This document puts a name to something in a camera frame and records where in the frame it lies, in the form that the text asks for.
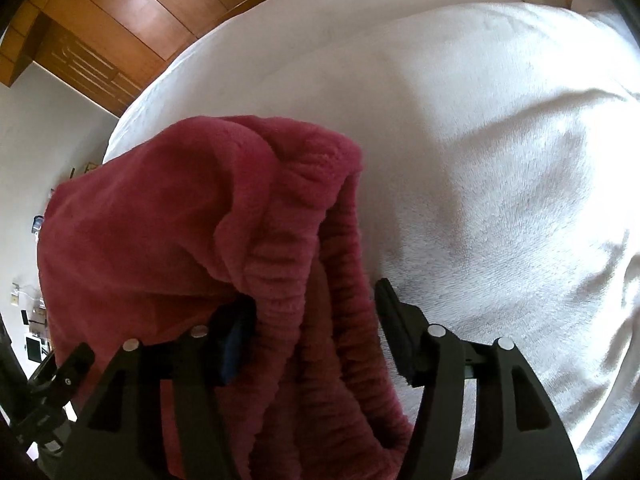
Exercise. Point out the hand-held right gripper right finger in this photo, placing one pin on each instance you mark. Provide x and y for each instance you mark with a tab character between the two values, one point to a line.
400	340

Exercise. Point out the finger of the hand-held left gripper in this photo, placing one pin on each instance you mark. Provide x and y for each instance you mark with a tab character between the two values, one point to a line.
67	375

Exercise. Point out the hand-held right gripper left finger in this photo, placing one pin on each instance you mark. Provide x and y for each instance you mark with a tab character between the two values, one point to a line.
235	350

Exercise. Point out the magenta embossed fleece towel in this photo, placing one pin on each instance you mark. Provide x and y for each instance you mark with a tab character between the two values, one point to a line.
175	210

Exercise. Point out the white fleece blanket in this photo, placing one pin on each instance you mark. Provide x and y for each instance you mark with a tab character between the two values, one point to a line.
500	160

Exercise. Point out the wooden wardrobe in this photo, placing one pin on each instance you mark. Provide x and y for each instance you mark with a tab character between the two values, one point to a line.
125	10

